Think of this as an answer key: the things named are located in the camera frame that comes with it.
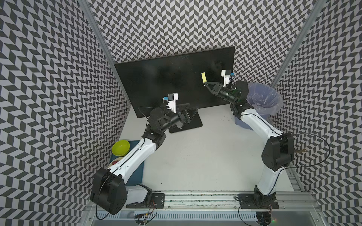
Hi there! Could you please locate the black computer monitor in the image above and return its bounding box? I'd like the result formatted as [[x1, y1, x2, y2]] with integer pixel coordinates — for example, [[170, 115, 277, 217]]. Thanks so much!
[[115, 47, 235, 118]]

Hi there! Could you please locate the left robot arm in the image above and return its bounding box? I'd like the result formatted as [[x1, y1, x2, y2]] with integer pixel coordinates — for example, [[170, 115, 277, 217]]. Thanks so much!
[[90, 104, 199, 215]]

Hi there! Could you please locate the clear plastic bin liner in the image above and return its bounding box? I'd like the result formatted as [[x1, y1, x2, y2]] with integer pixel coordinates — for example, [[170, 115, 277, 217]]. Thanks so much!
[[247, 82, 283, 115]]

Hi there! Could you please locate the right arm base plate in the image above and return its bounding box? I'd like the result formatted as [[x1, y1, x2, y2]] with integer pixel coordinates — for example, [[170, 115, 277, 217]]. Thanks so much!
[[237, 192, 280, 210]]

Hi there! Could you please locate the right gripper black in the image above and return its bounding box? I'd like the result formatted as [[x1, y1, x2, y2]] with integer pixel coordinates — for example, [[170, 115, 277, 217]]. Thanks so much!
[[204, 81, 238, 103]]

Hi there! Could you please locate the dark teal tray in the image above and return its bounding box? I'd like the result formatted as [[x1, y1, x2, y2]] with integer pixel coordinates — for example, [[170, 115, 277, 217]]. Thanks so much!
[[109, 140, 144, 186]]

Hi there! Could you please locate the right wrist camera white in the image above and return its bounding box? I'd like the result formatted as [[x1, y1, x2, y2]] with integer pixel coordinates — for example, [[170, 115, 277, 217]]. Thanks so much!
[[221, 70, 235, 87]]

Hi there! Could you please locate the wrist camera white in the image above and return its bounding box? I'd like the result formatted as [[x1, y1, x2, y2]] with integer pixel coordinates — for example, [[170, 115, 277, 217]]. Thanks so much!
[[163, 93, 178, 114], [221, 70, 235, 87]]

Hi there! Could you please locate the lime green bowl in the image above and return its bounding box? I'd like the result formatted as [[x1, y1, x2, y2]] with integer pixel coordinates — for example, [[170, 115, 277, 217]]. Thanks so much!
[[111, 140, 130, 157]]

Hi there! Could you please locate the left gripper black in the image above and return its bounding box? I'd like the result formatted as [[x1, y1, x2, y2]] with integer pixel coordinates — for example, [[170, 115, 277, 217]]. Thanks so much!
[[159, 102, 198, 132]]

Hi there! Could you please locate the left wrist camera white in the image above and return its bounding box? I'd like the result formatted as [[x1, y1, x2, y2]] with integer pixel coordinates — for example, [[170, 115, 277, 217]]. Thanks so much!
[[163, 93, 178, 114]]

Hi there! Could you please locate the black monitor stand base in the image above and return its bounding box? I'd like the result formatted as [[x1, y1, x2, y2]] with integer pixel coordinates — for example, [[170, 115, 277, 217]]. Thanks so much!
[[169, 112, 203, 133]]

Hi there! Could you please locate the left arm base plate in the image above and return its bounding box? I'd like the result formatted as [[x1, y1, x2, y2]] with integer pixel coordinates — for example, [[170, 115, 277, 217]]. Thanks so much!
[[126, 193, 166, 209]]

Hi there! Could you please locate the cream plate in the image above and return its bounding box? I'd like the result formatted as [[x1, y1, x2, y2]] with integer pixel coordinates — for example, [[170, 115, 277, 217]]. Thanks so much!
[[108, 156, 123, 167]]

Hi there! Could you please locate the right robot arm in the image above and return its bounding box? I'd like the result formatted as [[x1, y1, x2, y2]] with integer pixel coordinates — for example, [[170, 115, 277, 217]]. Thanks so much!
[[204, 81, 294, 208]]

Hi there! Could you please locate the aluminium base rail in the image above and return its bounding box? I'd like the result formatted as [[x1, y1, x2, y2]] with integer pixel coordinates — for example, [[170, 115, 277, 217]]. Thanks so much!
[[113, 191, 320, 212]]

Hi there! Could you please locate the yellow narrow sticky note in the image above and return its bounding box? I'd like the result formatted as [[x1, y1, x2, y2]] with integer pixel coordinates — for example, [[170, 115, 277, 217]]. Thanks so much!
[[201, 73, 207, 84]]

